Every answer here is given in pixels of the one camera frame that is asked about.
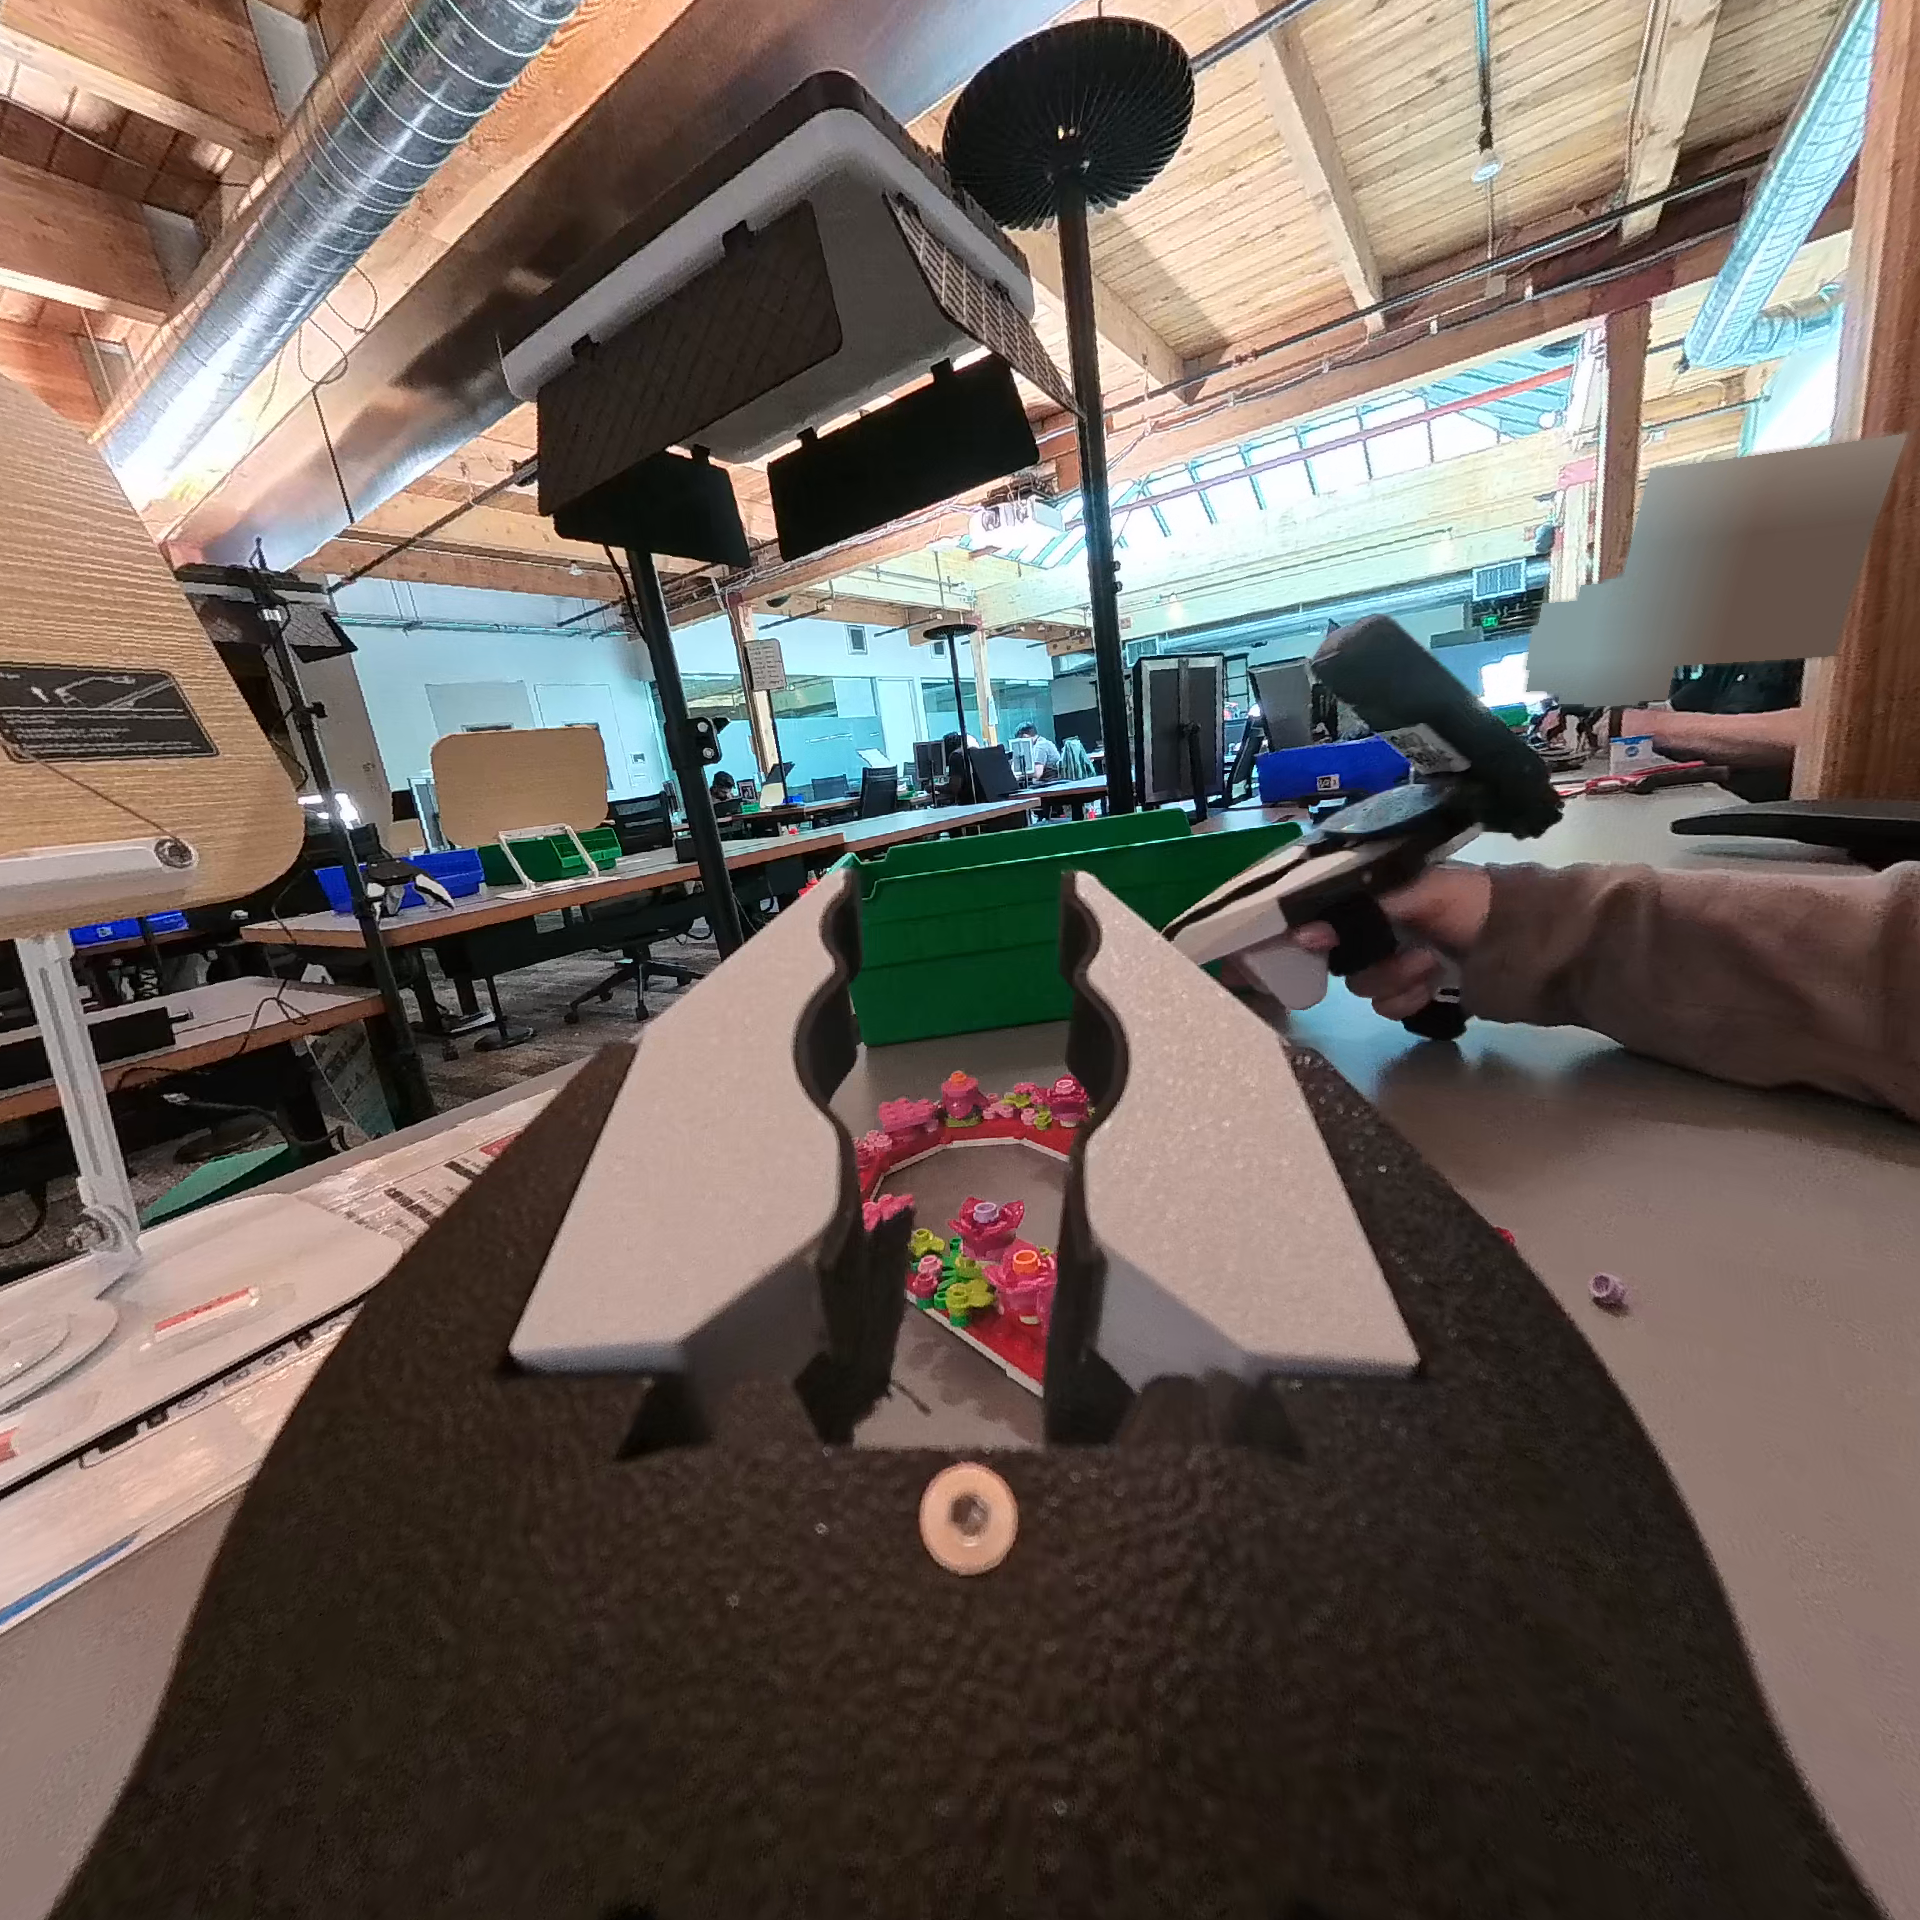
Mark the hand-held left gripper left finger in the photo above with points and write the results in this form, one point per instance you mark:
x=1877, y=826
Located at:
x=691, y=1201

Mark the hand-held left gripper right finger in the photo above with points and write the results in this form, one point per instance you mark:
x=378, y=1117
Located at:
x=1245, y=1201

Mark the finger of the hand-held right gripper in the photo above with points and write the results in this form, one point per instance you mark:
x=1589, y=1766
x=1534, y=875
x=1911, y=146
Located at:
x=1284, y=968
x=1261, y=901

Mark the red lego heart frame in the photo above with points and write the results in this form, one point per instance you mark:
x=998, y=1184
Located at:
x=998, y=1342

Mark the person's right forearm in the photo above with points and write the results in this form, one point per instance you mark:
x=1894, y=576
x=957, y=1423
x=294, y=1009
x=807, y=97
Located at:
x=1695, y=960

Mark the person's right hand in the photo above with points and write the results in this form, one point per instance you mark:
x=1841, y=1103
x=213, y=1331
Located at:
x=1441, y=931

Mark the single blue storage bin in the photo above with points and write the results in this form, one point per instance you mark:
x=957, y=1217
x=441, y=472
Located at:
x=1329, y=774

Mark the black computer monitor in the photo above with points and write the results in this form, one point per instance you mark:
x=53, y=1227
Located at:
x=1186, y=727

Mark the large green plastic bin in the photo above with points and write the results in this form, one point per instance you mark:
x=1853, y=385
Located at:
x=975, y=960

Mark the long wooden office desk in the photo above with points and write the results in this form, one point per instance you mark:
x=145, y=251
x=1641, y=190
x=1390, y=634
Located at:
x=599, y=887

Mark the small green bins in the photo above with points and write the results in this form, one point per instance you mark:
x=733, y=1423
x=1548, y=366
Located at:
x=579, y=856

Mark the black flat panel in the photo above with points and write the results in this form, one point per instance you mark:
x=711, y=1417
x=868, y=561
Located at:
x=1801, y=827

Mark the row of blue bins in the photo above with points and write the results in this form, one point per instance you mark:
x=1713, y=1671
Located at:
x=399, y=882

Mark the black light stand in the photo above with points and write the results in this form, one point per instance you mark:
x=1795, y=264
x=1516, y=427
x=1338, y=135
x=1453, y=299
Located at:
x=683, y=751

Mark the printed paper sheet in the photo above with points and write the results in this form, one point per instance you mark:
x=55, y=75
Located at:
x=150, y=1501

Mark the black round floor lamp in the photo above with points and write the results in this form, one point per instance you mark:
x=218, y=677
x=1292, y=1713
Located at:
x=1069, y=120

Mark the overhead studio light panel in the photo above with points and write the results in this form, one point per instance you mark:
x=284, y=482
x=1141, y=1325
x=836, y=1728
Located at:
x=721, y=299

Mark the wooden support post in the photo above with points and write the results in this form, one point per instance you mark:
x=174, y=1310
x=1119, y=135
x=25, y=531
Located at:
x=1868, y=451

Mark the silver ventilation duct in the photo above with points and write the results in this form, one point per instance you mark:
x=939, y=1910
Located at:
x=331, y=181
x=1787, y=194

